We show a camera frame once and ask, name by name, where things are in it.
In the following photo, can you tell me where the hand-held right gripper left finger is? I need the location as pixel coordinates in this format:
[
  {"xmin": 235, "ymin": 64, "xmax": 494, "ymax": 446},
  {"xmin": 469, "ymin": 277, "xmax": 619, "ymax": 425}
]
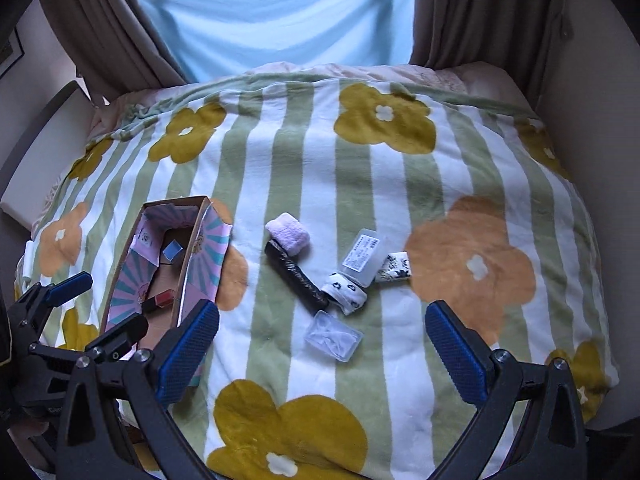
[{"xmin": 56, "ymin": 299, "xmax": 221, "ymax": 480}]

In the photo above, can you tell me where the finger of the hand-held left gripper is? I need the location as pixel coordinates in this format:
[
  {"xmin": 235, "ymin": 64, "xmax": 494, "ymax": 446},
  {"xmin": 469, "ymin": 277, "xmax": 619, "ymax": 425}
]
[
  {"xmin": 29, "ymin": 315, "xmax": 150, "ymax": 367},
  {"xmin": 10, "ymin": 271, "xmax": 94, "ymax": 342}
]

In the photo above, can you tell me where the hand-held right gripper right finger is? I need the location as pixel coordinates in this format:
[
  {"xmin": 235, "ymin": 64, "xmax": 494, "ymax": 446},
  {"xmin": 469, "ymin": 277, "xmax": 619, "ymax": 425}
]
[{"xmin": 424, "ymin": 300, "xmax": 586, "ymax": 480}]

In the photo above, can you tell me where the white printed tissue pack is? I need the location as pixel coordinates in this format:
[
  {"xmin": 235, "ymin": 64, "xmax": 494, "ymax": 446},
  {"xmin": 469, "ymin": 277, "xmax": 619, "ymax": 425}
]
[{"xmin": 375, "ymin": 251, "xmax": 414, "ymax": 284}]

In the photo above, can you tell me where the pink fluffy towel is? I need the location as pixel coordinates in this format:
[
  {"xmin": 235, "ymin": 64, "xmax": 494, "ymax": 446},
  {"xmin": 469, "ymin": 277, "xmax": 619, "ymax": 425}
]
[{"xmin": 264, "ymin": 213, "xmax": 312, "ymax": 260}]

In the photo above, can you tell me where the small red box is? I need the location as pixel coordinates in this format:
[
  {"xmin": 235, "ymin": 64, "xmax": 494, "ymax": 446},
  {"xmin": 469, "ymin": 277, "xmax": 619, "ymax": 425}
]
[{"xmin": 144, "ymin": 291, "xmax": 176, "ymax": 315}]

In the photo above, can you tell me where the white panda print roll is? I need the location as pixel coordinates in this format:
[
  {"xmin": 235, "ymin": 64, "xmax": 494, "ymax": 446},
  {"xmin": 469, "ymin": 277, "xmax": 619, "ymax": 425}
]
[{"xmin": 321, "ymin": 272, "xmax": 369, "ymax": 316}]

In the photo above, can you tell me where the white bed board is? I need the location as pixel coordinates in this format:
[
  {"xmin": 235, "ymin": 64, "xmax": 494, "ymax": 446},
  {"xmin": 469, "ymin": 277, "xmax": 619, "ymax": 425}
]
[{"xmin": 0, "ymin": 80, "xmax": 101, "ymax": 227}]

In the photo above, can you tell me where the clear plastic case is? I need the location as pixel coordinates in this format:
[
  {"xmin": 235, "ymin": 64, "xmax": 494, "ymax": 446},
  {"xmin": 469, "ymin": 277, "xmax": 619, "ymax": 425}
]
[{"xmin": 303, "ymin": 310, "xmax": 364, "ymax": 363}]

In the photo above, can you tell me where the black wrapped roll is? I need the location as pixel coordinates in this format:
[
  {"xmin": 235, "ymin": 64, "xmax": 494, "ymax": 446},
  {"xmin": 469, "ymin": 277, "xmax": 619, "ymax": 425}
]
[{"xmin": 265, "ymin": 240, "xmax": 331, "ymax": 314}]

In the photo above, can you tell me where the clear labelled plastic box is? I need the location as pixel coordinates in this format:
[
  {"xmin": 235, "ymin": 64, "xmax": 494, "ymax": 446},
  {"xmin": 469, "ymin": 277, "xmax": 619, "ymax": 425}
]
[{"xmin": 340, "ymin": 228, "xmax": 390, "ymax": 289}]

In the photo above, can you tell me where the green striped floral blanket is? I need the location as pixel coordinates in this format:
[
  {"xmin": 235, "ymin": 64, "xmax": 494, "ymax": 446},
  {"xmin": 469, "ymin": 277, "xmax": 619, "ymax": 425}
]
[{"xmin": 14, "ymin": 76, "xmax": 622, "ymax": 480}]

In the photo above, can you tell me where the beige curtain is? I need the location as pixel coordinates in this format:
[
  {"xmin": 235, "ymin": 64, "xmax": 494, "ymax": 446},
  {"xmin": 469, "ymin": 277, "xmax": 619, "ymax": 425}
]
[
  {"xmin": 407, "ymin": 0, "xmax": 568, "ymax": 70},
  {"xmin": 39, "ymin": 0, "xmax": 192, "ymax": 107}
]

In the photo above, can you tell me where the light blue sheer curtain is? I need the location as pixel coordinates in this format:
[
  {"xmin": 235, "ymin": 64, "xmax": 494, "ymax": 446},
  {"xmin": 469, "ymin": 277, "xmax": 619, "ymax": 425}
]
[{"xmin": 134, "ymin": 0, "xmax": 417, "ymax": 85}]

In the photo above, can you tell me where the framed wall picture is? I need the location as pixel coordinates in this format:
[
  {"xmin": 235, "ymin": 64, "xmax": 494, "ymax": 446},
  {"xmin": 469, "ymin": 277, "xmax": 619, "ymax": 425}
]
[{"xmin": 0, "ymin": 27, "xmax": 26, "ymax": 82}]

